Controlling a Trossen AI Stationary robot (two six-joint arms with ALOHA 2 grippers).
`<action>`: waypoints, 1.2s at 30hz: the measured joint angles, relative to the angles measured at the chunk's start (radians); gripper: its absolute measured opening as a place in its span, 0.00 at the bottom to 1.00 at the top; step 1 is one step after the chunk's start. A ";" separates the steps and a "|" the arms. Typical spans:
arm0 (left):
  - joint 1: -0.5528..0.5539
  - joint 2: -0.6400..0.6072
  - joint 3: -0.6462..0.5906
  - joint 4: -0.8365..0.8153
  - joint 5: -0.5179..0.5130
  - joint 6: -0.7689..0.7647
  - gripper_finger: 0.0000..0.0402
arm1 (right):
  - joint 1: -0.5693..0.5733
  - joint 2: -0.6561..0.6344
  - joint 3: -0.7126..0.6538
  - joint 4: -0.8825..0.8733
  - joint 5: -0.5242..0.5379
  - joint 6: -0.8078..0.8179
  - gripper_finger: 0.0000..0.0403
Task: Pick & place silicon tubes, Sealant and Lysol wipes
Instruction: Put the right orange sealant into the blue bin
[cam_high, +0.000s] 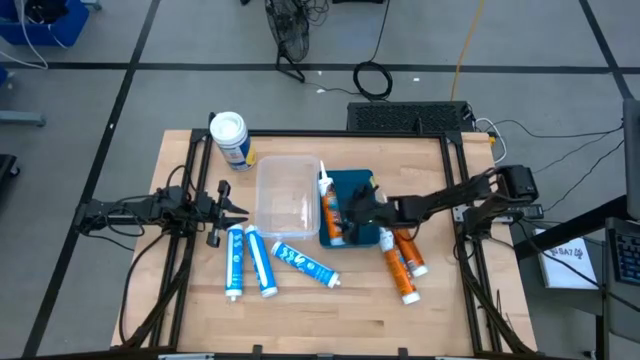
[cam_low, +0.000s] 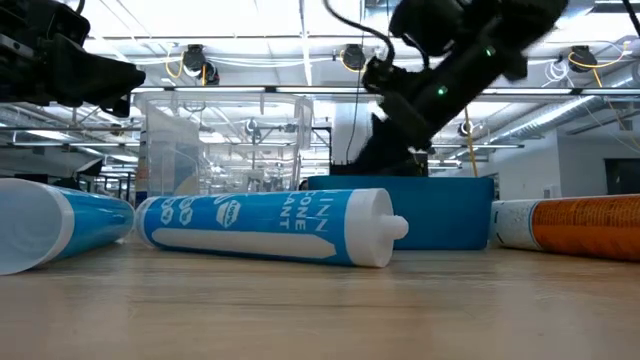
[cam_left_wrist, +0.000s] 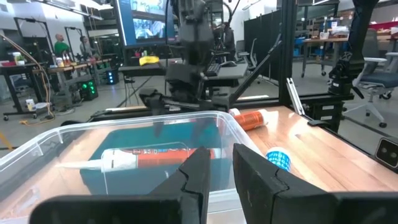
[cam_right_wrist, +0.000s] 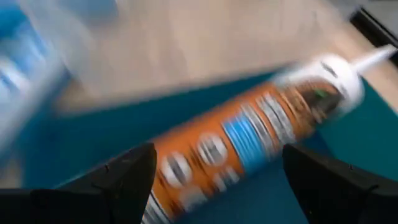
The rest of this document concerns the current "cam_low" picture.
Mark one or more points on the blue silicone sealant tube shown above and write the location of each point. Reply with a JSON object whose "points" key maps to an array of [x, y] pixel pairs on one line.
{"points": [[95, 220], [250, 220]]}

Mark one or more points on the orange Gorilla sealant tube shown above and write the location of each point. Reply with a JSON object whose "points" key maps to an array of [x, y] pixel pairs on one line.
{"points": [[585, 225]]}

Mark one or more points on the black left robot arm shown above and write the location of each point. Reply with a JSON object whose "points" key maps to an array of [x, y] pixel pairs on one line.
{"points": [[30, 50]]}

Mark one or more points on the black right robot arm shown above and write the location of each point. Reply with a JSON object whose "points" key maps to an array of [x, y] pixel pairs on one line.
{"points": [[475, 45]]}

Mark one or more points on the blue plastic bin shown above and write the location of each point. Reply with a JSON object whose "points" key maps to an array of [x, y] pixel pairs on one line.
{"points": [[440, 210]]}

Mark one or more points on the clear plastic container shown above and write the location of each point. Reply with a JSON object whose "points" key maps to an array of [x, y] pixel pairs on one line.
{"points": [[280, 150]]}

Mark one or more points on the silver ceiling duct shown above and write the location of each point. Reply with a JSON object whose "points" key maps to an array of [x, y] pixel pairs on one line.
{"points": [[550, 117]]}

